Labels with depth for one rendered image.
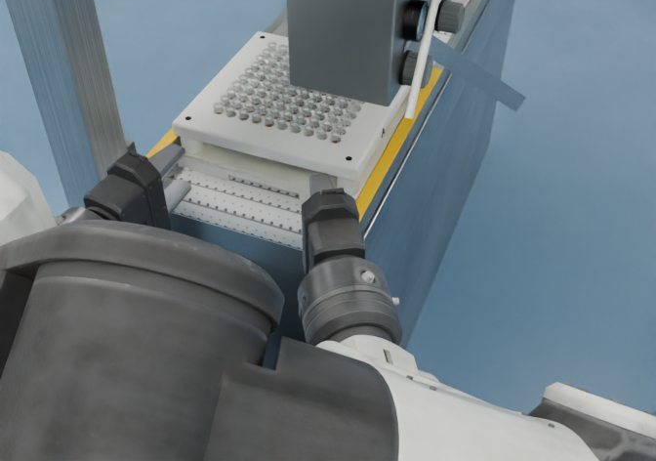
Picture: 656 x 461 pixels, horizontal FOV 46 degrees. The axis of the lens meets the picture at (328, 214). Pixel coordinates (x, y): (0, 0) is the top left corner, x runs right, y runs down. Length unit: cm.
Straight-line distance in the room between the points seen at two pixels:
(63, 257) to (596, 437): 25
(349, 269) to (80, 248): 47
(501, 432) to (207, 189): 69
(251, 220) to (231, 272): 68
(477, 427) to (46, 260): 18
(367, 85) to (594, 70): 217
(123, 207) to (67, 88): 14
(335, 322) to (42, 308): 43
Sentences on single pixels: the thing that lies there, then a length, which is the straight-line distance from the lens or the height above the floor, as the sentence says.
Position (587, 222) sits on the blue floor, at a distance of 223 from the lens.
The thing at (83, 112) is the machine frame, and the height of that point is 97.
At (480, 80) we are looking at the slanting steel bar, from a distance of 106.
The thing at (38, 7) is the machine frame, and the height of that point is 109.
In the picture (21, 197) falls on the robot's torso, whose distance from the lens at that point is 37.
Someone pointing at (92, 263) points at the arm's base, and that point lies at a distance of 27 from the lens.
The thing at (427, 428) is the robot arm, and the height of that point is 118.
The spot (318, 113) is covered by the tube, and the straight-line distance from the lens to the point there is 95.
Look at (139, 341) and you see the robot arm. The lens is 26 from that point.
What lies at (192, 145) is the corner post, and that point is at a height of 86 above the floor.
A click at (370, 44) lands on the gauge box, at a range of 71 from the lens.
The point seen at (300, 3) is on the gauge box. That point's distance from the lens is 72.
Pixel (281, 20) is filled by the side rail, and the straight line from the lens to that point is 125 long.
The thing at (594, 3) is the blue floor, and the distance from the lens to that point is 331.
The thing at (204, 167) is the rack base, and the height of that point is 83.
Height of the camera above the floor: 145
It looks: 43 degrees down
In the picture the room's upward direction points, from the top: straight up
